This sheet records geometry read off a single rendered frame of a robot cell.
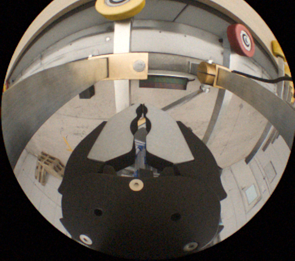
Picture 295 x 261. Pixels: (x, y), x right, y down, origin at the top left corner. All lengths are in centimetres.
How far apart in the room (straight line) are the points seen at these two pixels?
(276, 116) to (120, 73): 25
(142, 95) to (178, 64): 80
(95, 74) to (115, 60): 6
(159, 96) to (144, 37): 80
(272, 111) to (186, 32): 43
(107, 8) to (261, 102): 25
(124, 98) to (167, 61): 20
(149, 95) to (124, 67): 94
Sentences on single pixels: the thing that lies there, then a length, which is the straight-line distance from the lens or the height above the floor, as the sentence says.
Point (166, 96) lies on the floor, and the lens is 114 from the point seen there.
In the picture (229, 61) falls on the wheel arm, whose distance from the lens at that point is 27.
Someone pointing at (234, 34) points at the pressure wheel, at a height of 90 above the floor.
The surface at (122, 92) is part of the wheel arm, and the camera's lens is 21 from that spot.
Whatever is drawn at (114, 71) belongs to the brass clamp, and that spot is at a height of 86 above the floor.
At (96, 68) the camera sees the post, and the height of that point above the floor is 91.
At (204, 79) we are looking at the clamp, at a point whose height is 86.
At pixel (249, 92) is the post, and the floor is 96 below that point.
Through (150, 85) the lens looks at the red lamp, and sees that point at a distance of 36.
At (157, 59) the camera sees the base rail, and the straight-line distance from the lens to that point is 35.
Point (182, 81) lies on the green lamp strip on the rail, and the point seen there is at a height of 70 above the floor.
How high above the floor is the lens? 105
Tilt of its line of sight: 61 degrees down
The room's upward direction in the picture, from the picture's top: 177 degrees clockwise
